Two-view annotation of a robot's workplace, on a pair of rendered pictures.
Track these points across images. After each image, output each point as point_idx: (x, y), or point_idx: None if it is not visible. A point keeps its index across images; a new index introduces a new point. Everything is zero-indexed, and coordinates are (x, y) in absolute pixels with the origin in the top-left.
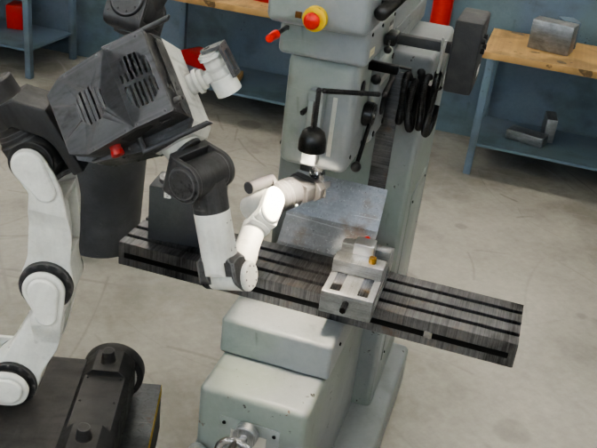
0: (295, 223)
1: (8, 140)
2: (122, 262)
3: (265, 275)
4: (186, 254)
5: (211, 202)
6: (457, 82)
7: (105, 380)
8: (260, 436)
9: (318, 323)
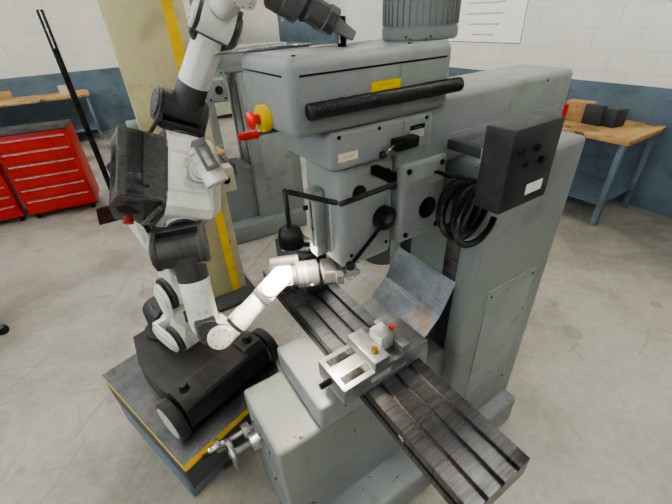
0: (387, 287)
1: None
2: None
3: (317, 325)
4: (287, 291)
5: (178, 274)
6: (485, 197)
7: (236, 353)
8: (265, 446)
9: None
